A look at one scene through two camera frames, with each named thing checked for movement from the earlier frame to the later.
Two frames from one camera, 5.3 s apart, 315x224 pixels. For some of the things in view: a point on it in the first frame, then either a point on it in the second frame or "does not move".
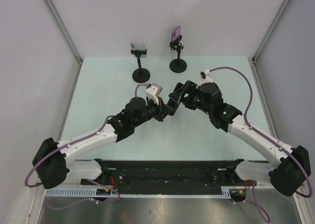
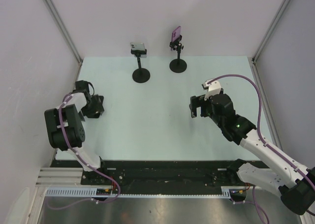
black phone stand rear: (177, 65) does not move
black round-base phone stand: (140, 75) does not move
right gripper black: (189, 88) → (197, 102)
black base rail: (145, 174) does not move
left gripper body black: (159, 113) → (91, 108)
